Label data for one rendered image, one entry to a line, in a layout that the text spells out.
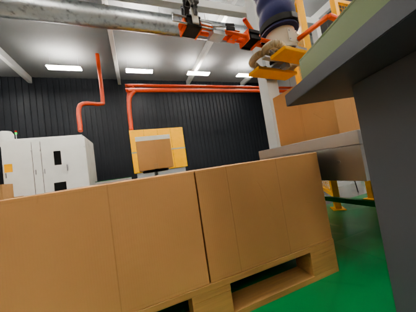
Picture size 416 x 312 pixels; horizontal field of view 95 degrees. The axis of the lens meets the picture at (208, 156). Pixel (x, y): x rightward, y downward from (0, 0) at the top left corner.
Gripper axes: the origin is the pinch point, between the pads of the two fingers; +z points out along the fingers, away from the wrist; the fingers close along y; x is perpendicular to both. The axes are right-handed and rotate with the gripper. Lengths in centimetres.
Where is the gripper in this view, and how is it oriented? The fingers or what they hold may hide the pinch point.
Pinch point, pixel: (191, 25)
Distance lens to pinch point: 107.4
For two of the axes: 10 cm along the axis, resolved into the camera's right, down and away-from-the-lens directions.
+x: -8.9, 1.1, -4.5
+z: 1.5, 9.9, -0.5
